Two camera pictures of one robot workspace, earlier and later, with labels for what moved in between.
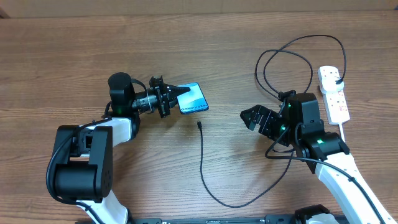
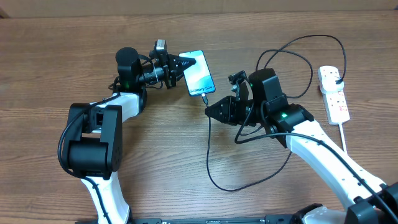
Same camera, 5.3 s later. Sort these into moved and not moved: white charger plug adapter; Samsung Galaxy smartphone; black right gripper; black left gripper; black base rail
Moved: black right gripper; Samsung Galaxy smartphone; black left gripper
Not moved: white charger plug adapter; black base rail
